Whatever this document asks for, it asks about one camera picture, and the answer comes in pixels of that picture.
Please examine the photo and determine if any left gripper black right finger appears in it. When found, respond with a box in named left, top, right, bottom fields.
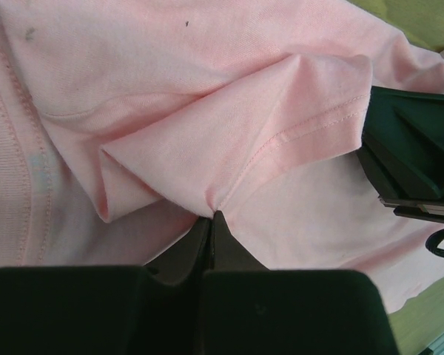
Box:
left=202, top=212, right=398, bottom=354

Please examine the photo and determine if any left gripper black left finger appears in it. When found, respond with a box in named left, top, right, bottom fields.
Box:
left=0, top=218, right=211, bottom=354

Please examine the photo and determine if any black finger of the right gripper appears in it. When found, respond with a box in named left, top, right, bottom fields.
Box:
left=357, top=87, right=444, bottom=222

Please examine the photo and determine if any light pink t shirt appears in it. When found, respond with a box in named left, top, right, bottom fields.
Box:
left=0, top=1, right=444, bottom=312

